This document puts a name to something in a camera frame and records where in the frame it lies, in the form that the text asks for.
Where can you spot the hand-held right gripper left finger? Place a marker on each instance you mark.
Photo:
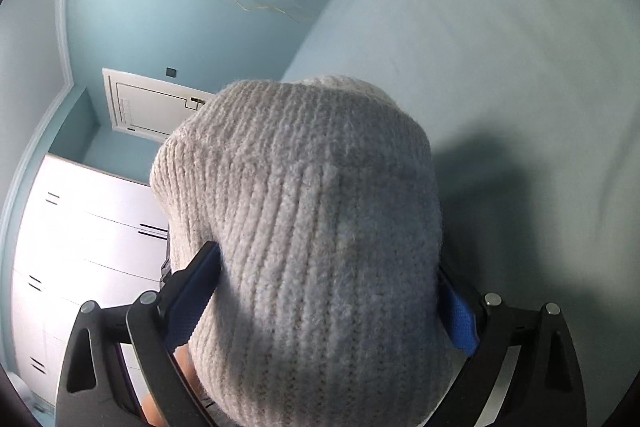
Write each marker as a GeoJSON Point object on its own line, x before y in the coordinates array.
{"type": "Point", "coordinates": [192, 302]}

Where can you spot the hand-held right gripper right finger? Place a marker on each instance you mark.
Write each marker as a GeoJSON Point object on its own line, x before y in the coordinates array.
{"type": "Point", "coordinates": [460, 322]}

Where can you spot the grey ribbed knit garment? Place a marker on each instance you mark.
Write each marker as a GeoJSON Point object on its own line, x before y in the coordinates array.
{"type": "Point", "coordinates": [310, 232]}

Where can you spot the white drawer unit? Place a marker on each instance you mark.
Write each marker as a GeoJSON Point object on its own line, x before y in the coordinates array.
{"type": "Point", "coordinates": [75, 232]}

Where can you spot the white door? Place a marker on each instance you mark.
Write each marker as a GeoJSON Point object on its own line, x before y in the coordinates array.
{"type": "Point", "coordinates": [150, 102]}

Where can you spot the dark wall light switch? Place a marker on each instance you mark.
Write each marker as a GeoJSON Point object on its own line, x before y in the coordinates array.
{"type": "Point", "coordinates": [171, 72]}

